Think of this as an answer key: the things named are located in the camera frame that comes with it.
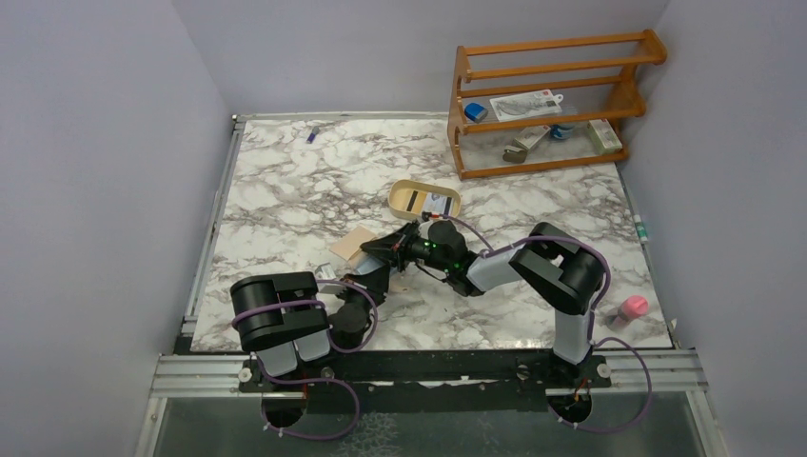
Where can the blue small box on shelf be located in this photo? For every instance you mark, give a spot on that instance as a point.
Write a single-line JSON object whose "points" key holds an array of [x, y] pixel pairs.
{"points": [[475, 112]]}

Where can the cream oval tray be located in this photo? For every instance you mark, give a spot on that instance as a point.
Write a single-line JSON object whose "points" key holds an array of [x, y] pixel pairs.
{"points": [[398, 192]]}

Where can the small blue marker pen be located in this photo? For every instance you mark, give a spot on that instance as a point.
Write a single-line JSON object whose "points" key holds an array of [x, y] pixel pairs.
{"points": [[312, 135]]}

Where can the white card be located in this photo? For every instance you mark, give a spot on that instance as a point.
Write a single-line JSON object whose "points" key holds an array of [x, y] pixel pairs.
{"points": [[439, 203]]}

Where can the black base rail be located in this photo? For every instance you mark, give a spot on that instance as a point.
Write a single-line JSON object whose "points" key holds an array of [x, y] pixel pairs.
{"points": [[415, 381]]}

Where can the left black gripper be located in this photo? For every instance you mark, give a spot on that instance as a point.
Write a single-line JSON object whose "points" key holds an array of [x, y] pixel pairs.
{"points": [[376, 277]]}

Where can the grey tape dispenser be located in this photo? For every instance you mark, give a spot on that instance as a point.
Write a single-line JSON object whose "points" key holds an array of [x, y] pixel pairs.
{"points": [[514, 155]]}

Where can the wooden orange shelf rack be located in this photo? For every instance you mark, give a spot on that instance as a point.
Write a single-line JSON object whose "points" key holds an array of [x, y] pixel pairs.
{"points": [[597, 75]]}

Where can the pink round object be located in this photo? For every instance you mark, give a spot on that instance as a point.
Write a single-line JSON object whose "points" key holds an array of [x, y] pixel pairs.
{"points": [[630, 310]]}

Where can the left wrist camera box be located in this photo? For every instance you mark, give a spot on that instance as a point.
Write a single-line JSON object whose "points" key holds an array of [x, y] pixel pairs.
{"points": [[325, 272]]}

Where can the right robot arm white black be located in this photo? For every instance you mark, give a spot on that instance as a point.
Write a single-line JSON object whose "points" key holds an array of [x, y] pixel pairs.
{"points": [[569, 276]]}

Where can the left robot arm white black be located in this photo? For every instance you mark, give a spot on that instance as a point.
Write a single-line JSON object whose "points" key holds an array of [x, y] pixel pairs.
{"points": [[288, 318]]}

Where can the yellow card in tray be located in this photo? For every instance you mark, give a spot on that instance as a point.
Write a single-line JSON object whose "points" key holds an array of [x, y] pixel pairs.
{"points": [[413, 203]]}

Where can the blue round container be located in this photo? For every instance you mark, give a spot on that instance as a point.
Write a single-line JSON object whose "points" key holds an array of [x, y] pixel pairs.
{"points": [[562, 132]]}

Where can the green white tube at edge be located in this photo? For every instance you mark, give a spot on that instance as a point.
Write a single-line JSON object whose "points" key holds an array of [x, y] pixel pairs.
{"points": [[640, 229]]}

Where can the white packaged item on shelf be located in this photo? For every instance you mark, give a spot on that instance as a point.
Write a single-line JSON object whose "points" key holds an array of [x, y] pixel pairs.
{"points": [[526, 105]]}

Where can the green white small box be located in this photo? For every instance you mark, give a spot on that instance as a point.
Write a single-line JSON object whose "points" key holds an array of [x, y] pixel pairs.
{"points": [[603, 136]]}

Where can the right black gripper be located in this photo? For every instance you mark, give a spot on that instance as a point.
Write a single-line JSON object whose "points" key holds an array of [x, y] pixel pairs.
{"points": [[401, 248]]}

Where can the beige leather card holder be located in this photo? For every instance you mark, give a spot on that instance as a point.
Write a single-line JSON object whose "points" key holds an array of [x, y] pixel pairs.
{"points": [[349, 247]]}

